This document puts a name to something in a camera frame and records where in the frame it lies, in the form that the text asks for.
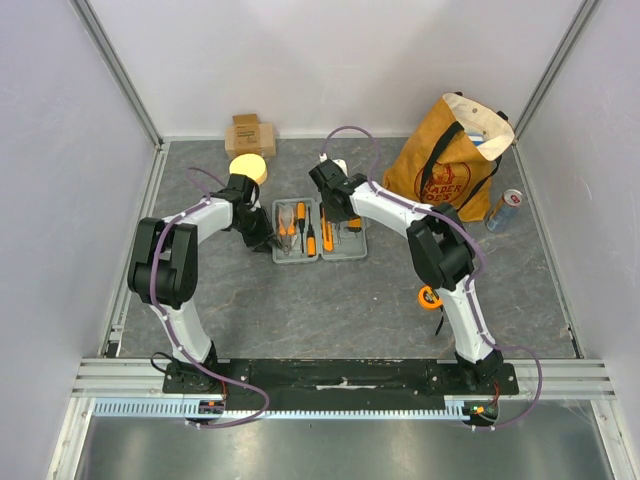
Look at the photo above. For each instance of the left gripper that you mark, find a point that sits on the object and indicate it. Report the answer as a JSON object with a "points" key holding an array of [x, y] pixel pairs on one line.
{"points": [[259, 242]]}

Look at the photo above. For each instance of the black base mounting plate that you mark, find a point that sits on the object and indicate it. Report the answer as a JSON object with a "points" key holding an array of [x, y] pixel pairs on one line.
{"points": [[351, 382]]}

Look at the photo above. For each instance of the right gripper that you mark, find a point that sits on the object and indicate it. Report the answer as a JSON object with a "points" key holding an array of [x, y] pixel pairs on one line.
{"points": [[343, 215]]}

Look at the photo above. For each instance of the brown cardboard box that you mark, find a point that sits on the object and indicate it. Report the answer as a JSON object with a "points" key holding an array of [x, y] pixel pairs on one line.
{"points": [[248, 134]]}

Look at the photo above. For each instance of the orange screwdriver thin shaft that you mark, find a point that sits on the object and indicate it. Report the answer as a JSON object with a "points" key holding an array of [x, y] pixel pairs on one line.
{"points": [[301, 211]]}

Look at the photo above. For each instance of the orange tape measure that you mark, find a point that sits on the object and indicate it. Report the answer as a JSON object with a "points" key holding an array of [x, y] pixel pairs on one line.
{"points": [[430, 300]]}

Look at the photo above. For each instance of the blue drink can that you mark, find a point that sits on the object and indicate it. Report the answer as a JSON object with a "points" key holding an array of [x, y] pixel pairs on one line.
{"points": [[505, 209]]}

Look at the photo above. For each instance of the grey slotted cable duct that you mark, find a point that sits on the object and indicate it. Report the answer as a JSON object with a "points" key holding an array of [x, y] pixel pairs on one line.
{"points": [[213, 409]]}

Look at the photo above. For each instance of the orange utility knife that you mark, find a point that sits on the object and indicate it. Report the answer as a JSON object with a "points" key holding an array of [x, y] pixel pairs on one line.
{"points": [[327, 234]]}

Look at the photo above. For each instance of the grey plastic tool case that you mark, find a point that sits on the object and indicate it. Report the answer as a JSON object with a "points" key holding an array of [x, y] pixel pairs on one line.
{"points": [[347, 245]]}

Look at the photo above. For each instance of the orange screwdriver thick shaft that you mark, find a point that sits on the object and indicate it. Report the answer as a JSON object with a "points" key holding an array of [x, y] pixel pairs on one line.
{"points": [[311, 244]]}

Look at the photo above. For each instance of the orange handled pliers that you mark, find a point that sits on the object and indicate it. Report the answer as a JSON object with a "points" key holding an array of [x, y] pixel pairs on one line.
{"points": [[286, 225]]}

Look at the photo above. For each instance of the yellow round sponge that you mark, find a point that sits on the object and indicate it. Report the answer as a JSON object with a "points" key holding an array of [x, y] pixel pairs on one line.
{"points": [[251, 165]]}

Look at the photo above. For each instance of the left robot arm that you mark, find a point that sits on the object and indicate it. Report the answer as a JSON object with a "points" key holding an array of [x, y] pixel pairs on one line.
{"points": [[164, 272]]}

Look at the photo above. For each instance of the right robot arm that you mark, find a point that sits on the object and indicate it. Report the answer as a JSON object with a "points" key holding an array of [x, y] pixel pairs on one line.
{"points": [[441, 250]]}

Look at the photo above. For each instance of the yellow Trader Joe's tote bag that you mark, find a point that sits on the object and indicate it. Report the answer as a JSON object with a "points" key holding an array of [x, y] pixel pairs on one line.
{"points": [[452, 156]]}

